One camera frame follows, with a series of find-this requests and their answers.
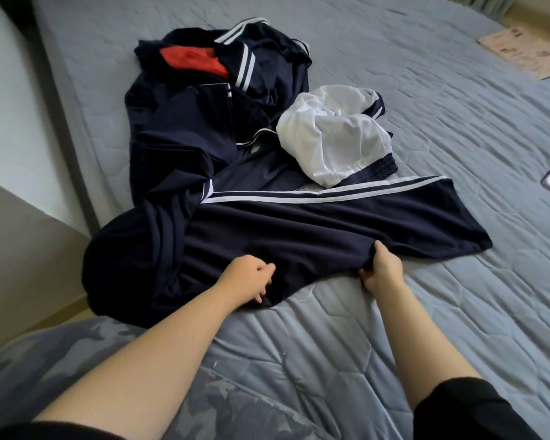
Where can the person's right forearm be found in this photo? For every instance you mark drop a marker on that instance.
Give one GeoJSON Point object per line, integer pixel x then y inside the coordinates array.
{"type": "Point", "coordinates": [422, 339]}

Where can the person's left forearm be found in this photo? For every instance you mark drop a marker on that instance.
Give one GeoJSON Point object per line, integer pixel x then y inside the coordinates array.
{"type": "Point", "coordinates": [147, 371]}

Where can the grey striped curtain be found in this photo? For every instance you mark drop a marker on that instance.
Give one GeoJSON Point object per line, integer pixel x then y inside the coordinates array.
{"type": "Point", "coordinates": [486, 2]}

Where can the pink paper leaflet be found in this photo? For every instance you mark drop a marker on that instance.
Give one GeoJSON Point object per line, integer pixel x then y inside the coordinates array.
{"type": "Point", "coordinates": [529, 48]}

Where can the navy white-striped track trousers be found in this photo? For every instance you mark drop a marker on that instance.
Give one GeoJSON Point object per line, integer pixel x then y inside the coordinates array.
{"type": "Point", "coordinates": [284, 233]}

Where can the red and navy sports jacket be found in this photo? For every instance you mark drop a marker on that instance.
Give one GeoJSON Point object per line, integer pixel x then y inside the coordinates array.
{"type": "Point", "coordinates": [183, 114]}

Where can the person's right hand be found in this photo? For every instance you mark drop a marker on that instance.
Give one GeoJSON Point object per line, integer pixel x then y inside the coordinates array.
{"type": "Point", "coordinates": [383, 272]}

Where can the grey quilted bed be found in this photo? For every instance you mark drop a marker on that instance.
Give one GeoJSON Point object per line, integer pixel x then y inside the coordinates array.
{"type": "Point", "coordinates": [458, 114]}

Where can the white and navy garment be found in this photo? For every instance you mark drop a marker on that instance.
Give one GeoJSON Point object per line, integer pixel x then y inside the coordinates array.
{"type": "Point", "coordinates": [335, 133]}

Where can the person's left hand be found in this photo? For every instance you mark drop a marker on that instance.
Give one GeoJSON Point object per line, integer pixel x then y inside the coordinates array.
{"type": "Point", "coordinates": [246, 279]}

